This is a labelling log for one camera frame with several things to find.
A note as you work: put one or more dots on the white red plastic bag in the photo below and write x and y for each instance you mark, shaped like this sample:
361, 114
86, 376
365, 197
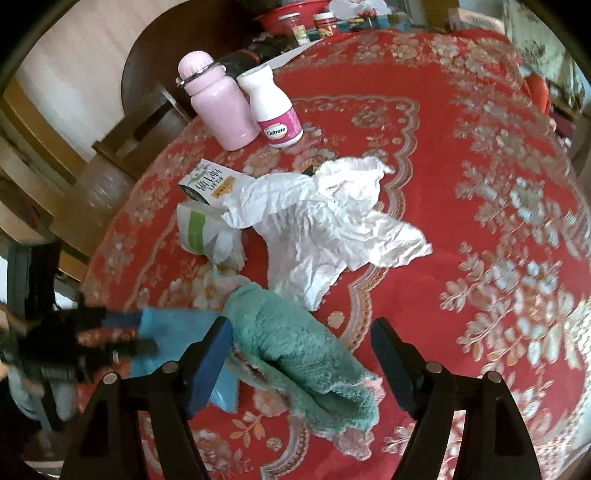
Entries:
360, 8

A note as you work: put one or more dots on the flat white sheet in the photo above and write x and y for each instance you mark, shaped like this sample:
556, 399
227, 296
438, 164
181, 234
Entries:
293, 55

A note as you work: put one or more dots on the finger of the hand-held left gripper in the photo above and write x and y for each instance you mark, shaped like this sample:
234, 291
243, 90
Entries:
115, 321
115, 349

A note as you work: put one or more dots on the red floral tablecloth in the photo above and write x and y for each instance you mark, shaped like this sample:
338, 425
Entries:
438, 184

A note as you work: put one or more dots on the white pink-label pill bottle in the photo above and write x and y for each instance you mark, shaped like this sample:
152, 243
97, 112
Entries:
270, 106

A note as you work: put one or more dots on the pink water bottle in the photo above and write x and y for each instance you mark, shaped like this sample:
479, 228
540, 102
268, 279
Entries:
221, 115

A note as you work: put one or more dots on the green fluffy towel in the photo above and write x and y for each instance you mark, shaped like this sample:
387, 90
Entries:
286, 341

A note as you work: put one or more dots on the light blue cloth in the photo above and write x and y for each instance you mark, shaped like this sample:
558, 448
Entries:
175, 332

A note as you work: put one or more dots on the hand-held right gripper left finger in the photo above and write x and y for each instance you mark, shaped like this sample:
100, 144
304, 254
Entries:
210, 369

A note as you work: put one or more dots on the green and white carton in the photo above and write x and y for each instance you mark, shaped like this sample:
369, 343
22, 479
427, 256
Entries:
207, 184

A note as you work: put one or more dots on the red plastic basin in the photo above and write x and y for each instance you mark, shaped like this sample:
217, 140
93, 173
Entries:
277, 18

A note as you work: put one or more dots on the brown wooden chair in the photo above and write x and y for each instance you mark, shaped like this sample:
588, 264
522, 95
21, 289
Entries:
124, 138

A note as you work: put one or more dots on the white green tissue packet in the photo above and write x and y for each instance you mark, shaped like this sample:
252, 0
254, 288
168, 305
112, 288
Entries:
198, 226

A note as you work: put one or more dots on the dark bundle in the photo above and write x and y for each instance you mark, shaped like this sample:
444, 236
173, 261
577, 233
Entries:
244, 57

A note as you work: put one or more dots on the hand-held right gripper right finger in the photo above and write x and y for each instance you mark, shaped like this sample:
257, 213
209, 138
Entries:
390, 364

